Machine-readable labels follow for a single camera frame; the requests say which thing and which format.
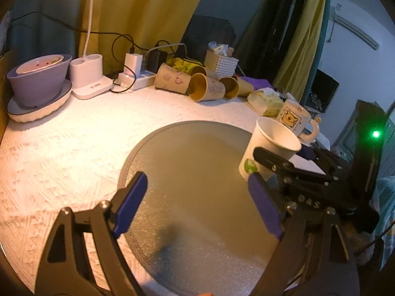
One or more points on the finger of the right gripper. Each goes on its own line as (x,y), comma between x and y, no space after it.
(286,169)

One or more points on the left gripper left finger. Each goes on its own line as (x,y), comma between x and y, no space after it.
(64,268)

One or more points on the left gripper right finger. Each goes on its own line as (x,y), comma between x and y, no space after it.
(313,255)

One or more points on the white paper cup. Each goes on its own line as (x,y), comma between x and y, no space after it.
(273,137)

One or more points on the brown paper cup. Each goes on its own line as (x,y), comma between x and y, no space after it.
(170,79)
(231,87)
(244,87)
(203,88)

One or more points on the white bear mug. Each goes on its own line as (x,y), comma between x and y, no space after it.
(299,121)

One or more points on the tissue pack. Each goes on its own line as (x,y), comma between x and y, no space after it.
(265,102)

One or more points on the purple folder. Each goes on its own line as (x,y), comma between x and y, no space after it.
(258,83)

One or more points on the white storage basket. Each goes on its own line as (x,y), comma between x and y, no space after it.
(219,59)

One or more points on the round grey mat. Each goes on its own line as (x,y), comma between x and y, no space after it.
(197,230)

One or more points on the white tablecloth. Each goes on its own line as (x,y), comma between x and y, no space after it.
(73,158)

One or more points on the yellow bag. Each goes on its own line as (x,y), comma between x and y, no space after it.
(183,65)

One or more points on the white power strip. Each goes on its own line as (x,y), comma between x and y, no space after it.
(128,83)

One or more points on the black adapter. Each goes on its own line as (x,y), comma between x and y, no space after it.
(155,59)

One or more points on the air conditioner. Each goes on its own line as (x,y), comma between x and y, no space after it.
(353,28)

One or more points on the white charger plug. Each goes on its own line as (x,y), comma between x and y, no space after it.
(132,64)

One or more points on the white saucer plate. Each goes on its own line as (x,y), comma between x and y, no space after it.
(23,114)

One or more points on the purple bowl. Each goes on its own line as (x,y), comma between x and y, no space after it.
(36,89)

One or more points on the white lamp base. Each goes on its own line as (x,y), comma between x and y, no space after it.
(86,75)

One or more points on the yellow curtain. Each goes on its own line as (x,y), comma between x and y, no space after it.
(146,21)

